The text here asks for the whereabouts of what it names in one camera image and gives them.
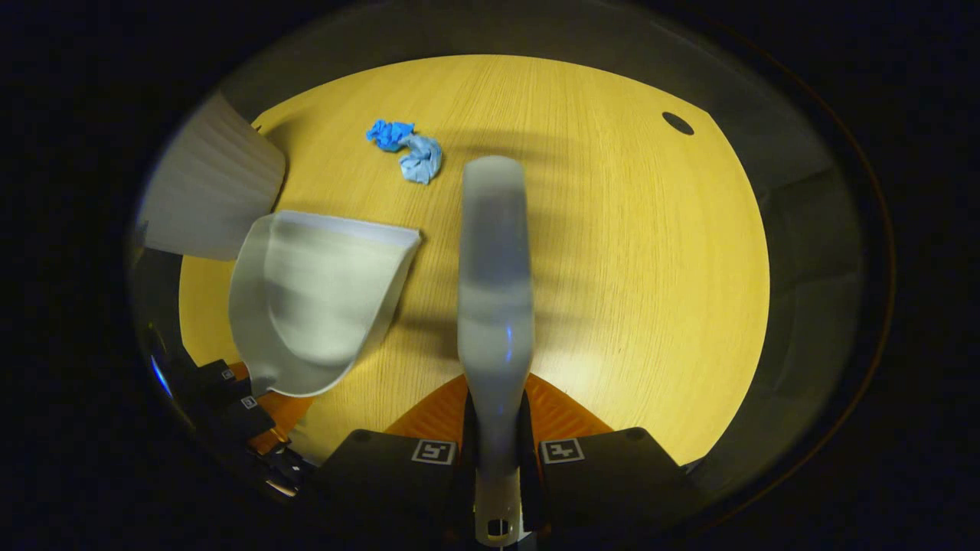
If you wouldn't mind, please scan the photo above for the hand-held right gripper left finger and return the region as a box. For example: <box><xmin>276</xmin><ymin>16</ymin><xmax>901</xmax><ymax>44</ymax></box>
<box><xmin>306</xmin><ymin>373</ymin><xmax>469</xmax><ymax>536</ymax></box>

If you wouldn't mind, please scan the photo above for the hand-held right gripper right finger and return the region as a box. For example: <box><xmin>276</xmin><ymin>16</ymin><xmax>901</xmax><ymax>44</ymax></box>
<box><xmin>522</xmin><ymin>373</ymin><xmax>694</xmax><ymax>536</ymax></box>

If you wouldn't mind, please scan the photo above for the white plastic dustpan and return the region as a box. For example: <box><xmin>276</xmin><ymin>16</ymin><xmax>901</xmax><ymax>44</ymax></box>
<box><xmin>228</xmin><ymin>210</ymin><xmax>422</xmax><ymax>399</ymax></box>

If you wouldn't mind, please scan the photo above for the small grey broom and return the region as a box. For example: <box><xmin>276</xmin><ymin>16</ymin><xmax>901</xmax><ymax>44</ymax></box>
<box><xmin>456</xmin><ymin>155</ymin><xmax>535</xmax><ymax>548</ymax></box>

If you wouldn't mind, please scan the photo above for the blue paper trash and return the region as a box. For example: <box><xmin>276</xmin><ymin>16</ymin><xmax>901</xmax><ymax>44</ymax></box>
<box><xmin>366</xmin><ymin>119</ymin><xmax>443</xmax><ymax>185</ymax></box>

